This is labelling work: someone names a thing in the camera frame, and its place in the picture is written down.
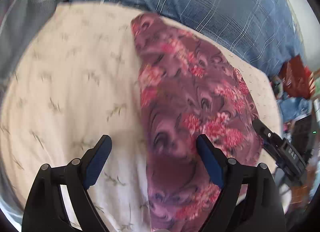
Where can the maroon floral garment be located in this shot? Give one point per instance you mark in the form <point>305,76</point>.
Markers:
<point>188,88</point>

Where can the blue crumpled clothing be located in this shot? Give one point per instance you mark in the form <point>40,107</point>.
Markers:
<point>293,107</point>

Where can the cream leaf-print pillow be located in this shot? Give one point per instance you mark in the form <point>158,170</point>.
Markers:
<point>76,81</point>

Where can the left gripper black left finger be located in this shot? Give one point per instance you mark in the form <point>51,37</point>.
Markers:
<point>45,209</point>

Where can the red plastic bag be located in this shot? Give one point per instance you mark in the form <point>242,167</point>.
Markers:
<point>297,79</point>

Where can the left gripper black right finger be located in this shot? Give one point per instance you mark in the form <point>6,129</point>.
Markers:
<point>249,199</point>

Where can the blue plaid quilt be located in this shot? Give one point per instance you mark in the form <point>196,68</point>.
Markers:
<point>261,32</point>

